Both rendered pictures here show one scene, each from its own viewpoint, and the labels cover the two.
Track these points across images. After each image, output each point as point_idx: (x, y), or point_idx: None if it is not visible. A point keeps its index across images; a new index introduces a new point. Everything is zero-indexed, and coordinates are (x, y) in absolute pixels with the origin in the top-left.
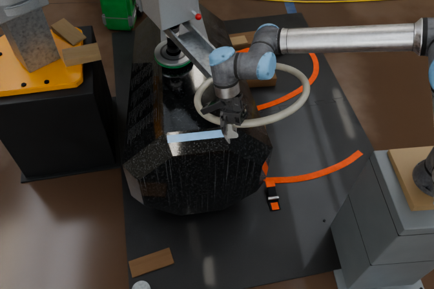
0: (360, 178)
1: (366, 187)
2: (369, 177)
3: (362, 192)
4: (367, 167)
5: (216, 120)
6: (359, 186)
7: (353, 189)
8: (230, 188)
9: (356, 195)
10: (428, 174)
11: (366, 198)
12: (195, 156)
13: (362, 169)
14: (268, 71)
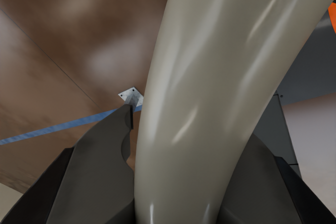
0: (281, 128)
1: (264, 137)
2: (272, 149)
3: (263, 126)
4: (286, 151)
5: (154, 91)
6: (273, 122)
7: (276, 108)
8: None
9: (266, 112)
10: None
11: (253, 131)
12: None
13: (289, 138)
14: None
